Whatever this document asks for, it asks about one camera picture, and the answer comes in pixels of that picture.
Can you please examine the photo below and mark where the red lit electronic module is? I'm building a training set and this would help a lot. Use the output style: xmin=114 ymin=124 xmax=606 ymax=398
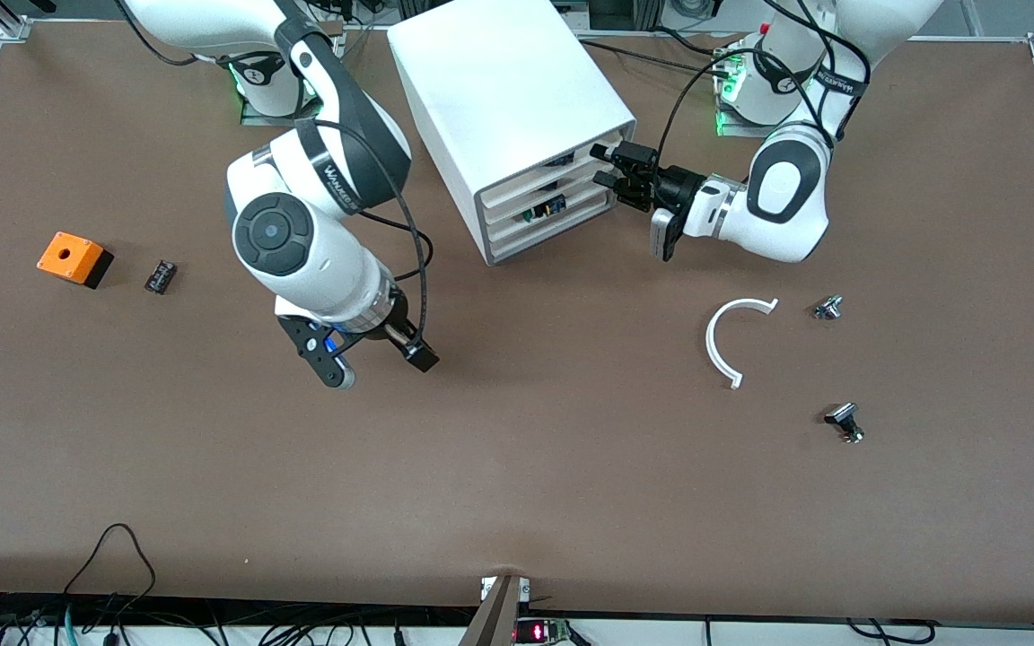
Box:
xmin=515 ymin=617 xmax=576 ymax=645

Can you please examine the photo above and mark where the black silver metal knob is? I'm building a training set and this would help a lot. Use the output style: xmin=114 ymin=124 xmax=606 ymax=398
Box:
xmin=824 ymin=403 xmax=866 ymax=444

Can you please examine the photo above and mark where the black floor cable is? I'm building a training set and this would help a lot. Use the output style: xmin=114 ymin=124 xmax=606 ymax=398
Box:
xmin=845 ymin=617 xmax=942 ymax=645

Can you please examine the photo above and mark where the white curved plastic arc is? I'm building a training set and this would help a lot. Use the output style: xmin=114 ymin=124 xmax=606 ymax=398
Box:
xmin=705 ymin=297 xmax=780 ymax=390

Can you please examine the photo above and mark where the thin black looped cable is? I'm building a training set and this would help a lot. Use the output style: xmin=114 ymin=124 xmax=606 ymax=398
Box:
xmin=64 ymin=523 xmax=157 ymax=600

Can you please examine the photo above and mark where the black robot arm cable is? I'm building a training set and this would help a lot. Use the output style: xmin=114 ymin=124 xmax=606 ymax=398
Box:
xmin=118 ymin=0 xmax=435 ymax=346
xmin=656 ymin=0 xmax=872 ymax=171

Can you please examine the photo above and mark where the orange black button enclosure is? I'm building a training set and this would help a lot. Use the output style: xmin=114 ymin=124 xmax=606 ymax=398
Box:
xmin=37 ymin=231 xmax=114 ymax=290

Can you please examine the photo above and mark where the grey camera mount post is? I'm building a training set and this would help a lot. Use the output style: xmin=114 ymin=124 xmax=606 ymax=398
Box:
xmin=459 ymin=574 xmax=531 ymax=646

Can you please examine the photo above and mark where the black table cable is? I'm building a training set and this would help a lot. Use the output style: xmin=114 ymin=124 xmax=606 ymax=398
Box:
xmin=575 ymin=27 xmax=742 ymax=80

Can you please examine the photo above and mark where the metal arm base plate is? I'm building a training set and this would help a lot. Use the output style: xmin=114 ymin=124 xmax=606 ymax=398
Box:
xmin=239 ymin=22 xmax=343 ymax=127
xmin=714 ymin=45 xmax=780 ymax=138

